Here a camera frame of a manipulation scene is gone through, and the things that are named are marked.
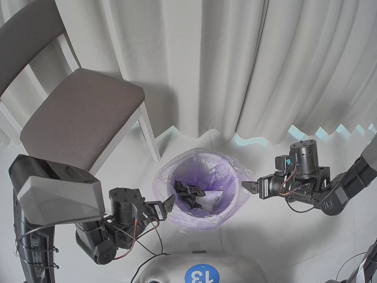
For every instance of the white chair with grey seat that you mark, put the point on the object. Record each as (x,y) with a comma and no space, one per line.
(82,108)

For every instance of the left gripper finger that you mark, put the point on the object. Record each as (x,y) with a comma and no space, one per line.
(169,202)
(171,208)

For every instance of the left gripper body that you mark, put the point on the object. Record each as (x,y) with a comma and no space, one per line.
(153,211)

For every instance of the white trash bin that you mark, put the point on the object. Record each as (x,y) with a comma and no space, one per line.
(235,187)

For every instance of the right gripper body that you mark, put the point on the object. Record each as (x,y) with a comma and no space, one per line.
(276,187)

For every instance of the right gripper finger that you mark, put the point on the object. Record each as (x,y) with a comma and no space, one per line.
(255,191)
(252,184)

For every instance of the purple plastic bag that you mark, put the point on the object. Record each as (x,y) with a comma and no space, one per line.
(160,187)

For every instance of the crumpled black plastic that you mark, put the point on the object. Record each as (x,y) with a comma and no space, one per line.
(193,203)
(187,189)

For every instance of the white curtain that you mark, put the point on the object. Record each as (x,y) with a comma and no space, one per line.
(318,54)
(176,54)

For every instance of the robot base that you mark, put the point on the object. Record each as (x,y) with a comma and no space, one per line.
(235,270)

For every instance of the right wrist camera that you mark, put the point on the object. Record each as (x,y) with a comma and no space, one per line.
(282,164)

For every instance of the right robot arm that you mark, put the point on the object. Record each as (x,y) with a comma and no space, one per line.
(306,158)

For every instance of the white printed wrapper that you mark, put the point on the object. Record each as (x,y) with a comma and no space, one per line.
(216,202)

